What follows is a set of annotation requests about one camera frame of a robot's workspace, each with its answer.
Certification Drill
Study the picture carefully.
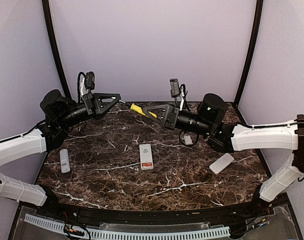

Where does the left black frame post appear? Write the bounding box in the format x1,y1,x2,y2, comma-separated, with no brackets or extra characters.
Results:
41,0,72,99

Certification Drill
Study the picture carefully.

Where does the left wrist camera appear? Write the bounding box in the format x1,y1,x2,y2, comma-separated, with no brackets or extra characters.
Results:
77,71,95,97

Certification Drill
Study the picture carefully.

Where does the white remote with battery bay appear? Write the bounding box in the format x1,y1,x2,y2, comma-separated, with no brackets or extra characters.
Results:
139,144,154,170

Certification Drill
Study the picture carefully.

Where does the grey remote control left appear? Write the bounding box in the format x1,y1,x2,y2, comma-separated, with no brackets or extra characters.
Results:
59,149,70,174

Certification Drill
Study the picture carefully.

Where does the white remote control right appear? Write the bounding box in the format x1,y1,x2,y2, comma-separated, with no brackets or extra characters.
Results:
209,153,234,175

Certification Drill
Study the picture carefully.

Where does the black front rail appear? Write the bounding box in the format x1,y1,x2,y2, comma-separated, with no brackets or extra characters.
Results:
36,201,274,226

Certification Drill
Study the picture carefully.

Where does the white battery cover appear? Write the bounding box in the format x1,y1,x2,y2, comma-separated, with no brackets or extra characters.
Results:
184,135,193,146

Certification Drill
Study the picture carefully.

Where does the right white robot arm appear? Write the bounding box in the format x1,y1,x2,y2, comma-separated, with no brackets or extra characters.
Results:
142,93,304,217

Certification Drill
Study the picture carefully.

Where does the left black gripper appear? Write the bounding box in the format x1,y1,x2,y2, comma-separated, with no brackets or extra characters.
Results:
57,91,121,130

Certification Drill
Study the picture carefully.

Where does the yellow handled screwdriver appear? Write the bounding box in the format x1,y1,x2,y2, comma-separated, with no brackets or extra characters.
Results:
119,100,148,117

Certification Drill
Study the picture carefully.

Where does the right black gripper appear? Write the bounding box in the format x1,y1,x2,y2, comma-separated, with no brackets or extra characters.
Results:
142,103,213,137

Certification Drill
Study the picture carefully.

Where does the white slotted cable duct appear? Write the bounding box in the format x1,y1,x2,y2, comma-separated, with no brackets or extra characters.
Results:
24,214,230,240

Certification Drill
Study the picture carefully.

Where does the black frame post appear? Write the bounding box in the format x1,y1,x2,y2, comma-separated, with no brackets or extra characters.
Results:
233,0,264,108
41,0,72,99

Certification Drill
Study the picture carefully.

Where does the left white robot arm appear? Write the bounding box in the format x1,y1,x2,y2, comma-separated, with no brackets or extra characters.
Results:
0,89,121,218

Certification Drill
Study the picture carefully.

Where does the right black frame post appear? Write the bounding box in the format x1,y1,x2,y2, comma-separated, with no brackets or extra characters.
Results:
233,0,264,108

